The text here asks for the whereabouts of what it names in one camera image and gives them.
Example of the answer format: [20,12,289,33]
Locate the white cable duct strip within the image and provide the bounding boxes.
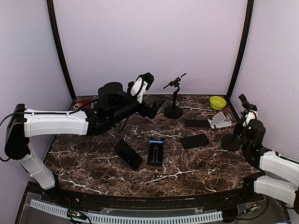
[29,199,223,224]

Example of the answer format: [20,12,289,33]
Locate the black rear gooseneck phone stand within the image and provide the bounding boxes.
[163,73,187,119]

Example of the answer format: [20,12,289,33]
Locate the black phone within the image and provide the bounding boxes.
[113,139,143,171]

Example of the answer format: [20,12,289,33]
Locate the grey small phone stand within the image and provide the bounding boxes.
[208,112,232,129]

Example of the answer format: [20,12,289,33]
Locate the black front tripod phone stand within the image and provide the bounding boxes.
[221,134,241,151]

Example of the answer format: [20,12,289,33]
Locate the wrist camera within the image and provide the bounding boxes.
[238,93,250,110]
[141,72,154,91]

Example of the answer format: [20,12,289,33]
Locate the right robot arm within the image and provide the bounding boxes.
[238,119,299,213]

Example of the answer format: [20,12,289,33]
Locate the dark phone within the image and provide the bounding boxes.
[180,133,209,149]
[185,119,211,129]

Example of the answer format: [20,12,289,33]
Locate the lime green plastic bowl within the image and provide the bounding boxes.
[209,96,227,111]

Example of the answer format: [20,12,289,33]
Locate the red patterned round plate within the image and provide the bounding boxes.
[72,99,93,111]

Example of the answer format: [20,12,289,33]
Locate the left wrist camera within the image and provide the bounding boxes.
[141,72,154,91]

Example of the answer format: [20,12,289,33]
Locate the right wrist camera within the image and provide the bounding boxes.
[238,93,250,110]

